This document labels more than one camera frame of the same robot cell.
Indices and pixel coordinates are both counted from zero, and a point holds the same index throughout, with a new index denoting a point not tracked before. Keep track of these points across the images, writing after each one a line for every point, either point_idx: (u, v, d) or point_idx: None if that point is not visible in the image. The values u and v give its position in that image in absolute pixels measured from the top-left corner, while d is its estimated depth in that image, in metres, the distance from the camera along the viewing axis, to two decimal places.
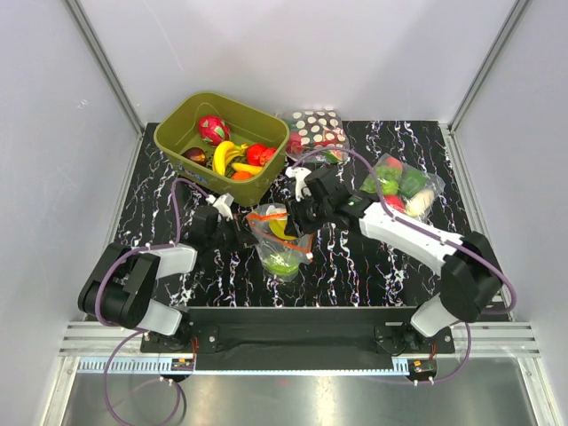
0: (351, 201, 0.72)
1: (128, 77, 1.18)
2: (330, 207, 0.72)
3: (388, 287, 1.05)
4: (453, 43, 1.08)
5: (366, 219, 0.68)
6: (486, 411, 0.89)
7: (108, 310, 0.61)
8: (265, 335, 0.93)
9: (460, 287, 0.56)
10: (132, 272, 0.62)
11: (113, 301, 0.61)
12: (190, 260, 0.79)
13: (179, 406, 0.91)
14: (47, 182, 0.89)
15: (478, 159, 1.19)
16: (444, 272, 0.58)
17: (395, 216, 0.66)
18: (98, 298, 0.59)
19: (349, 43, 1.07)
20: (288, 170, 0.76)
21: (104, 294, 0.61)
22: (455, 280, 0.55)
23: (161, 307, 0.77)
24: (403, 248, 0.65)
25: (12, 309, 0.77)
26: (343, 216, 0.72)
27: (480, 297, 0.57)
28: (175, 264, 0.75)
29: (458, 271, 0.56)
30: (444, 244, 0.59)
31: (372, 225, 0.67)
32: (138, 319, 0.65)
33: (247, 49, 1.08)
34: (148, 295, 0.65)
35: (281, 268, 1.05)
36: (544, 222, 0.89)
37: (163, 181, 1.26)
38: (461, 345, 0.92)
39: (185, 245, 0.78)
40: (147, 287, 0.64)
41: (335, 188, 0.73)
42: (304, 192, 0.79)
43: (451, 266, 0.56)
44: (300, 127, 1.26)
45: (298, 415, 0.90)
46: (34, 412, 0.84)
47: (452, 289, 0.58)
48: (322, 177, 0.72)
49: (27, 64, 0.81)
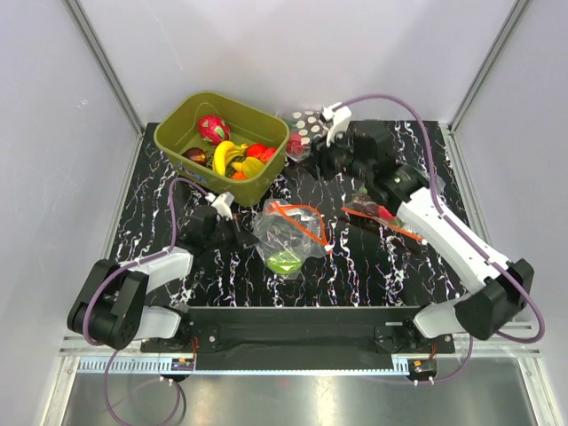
0: (398, 178, 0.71)
1: (128, 77, 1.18)
2: (372, 176, 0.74)
3: (388, 287, 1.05)
4: (453, 43, 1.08)
5: (409, 205, 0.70)
6: (486, 410, 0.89)
7: (98, 329, 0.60)
8: (265, 335, 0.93)
9: (488, 313, 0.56)
10: (120, 293, 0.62)
11: (101, 319, 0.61)
12: (186, 264, 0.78)
13: (179, 406, 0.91)
14: (46, 181, 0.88)
15: (479, 159, 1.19)
16: (478, 293, 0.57)
17: (445, 215, 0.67)
18: (85, 319, 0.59)
19: (348, 43, 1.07)
20: (326, 112, 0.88)
21: (92, 313, 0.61)
22: (490, 303, 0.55)
23: (156, 314, 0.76)
24: (437, 244, 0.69)
25: (12, 308, 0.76)
26: (384, 191, 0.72)
27: (496, 327, 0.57)
28: (168, 273, 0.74)
29: (495, 296, 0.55)
30: (489, 264, 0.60)
31: (415, 213, 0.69)
32: (130, 337, 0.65)
33: (247, 49, 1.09)
34: (139, 312, 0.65)
35: (286, 267, 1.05)
36: (545, 222, 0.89)
37: (163, 181, 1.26)
38: (461, 345, 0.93)
39: (180, 250, 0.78)
40: (137, 305, 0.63)
41: (385, 156, 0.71)
42: (335, 134, 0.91)
43: (492, 293, 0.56)
44: (300, 127, 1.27)
45: (298, 415, 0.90)
46: (34, 412, 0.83)
47: (477, 311, 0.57)
48: (378, 139, 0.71)
49: (27, 63, 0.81)
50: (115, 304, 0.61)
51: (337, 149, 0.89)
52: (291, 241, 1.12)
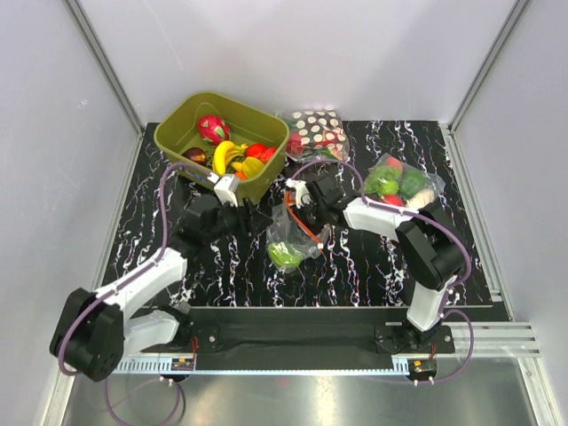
0: (341, 200, 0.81)
1: (128, 77, 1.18)
2: (324, 205, 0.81)
3: (388, 287, 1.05)
4: (453, 43, 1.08)
5: (348, 209, 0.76)
6: (487, 410, 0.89)
7: (75, 363, 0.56)
8: (264, 335, 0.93)
9: (416, 252, 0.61)
10: (95, 329, 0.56)
11: (76, 356, 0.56)
12: (180, 270, 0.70)
13: (178, 406, 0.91)
14: (47, 180, 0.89)
15: (479, 159, 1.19)
16: (402, 240, 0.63)
17: (369, 202, 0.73)
18: (60, 357, 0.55)
19: (348, 43, 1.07)
20: (289, 181, 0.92)
21: (68, 349, 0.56)
22: (409, 240, 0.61)
23: (148, 329, 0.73)
24: (376, 227, 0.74)
25: (12, 308, 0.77)
26: (335, 213, 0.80)
27: (441, 266, 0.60)
28: (154, 287, 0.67)
29: (412, 233, 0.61)
30: (402, 214, 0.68)
31: (351, 214, 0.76)
32: (112, 361, 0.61)
33: (247, 50, 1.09)
34: (119, 342, 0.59)
35: (278, 256, 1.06)
36: (545, 221, 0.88)
37: (163, 181, 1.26)
38: (461, 345, 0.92)
39: (173, 258, 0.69)
40: (114, 338, 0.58)
41: (328, 190, 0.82)
42: (303, 198, 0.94)
43: (406, 229, 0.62)
44: (300, 127, 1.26)
45: (298, 415, 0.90)
46: (34, 412, 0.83)
47: (414, 256, 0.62)
48: (319, 181, 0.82)
49: (27, 64, 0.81)
50: (90, 342, 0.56)
51: (306, 209, 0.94)
52: (291, 237, 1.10)
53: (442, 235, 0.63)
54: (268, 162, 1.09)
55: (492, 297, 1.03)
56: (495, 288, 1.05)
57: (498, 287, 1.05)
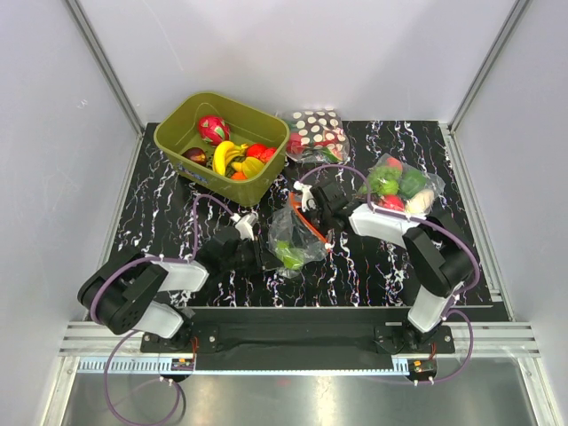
0: (343, 206, 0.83)
1: (128, 77, 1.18)
2: (328, 211, 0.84)
3: (388, 287, 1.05)
4: (453, 43, 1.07)
5: (355, 216, 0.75)
6: (486, 409, 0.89)
7: (103, 311, 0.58)
8: (264, 335, 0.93)
9: (423, 257, 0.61)
10: (138, 278, 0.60)
11: (107, 302, 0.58)
12: (200, 281, 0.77)
13: (178, 406, 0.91)
14: (46, 181, 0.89)
15: (479, 159, 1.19)
16: (409, 246, 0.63)
17: (375, 209, 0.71)
18: (96, 297, 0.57)
19: (347, 43, 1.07)
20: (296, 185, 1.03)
21: (102, 294, 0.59)
22: (416, 247, 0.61)
23: (161, 312, 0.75)
24: (382, 232, 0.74)
25: (12, 308, 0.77)
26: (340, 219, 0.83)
27: (449, 272, 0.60)
28: (183, 280, 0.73)
29: (419, 239, 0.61)
30: (409, 221, 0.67)
31: (358, 219, 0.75)
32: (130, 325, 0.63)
33: (248, 50, 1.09)
34: (146, 304, 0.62)
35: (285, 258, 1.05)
36: (544, 222, 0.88)
37: (163, 181, 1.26)
38: (461, 345, 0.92)
39: (200, 264, 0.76)
40: (147, 296, 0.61)
41: (334, 195, 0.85)
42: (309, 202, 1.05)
43: (413, 235, 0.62)
44: (300, 127, 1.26)
45: (298, 415, 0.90)
46: (34, 412, 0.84)
47: (422, 263, 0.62)
48: (324, 187, 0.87)
49: (25, 64, 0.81)
50: (128, 291, 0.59)
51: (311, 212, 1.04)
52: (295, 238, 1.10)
53: (450, 242, 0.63)
54: (269, 162, 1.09)
55: (492, 297, 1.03)
56: (494, 288, 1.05)
57: (497, 287, 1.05)
